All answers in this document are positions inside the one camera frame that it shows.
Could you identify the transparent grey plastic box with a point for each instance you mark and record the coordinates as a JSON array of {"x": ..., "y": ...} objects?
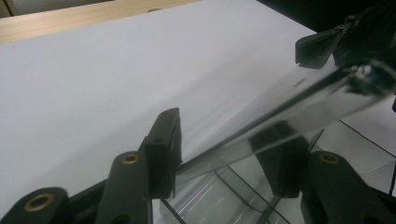
[{"x": 311, "y": 115}]

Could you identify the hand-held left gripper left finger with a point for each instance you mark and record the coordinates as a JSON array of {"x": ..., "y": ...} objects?
[{"x": 165, "y": 149}]

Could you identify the black curtain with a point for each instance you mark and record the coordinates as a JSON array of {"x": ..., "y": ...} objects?
[{"x": 295, "y": 12}]

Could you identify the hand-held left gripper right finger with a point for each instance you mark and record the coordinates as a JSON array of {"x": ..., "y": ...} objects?
[{"x": 280, "y": 161}]

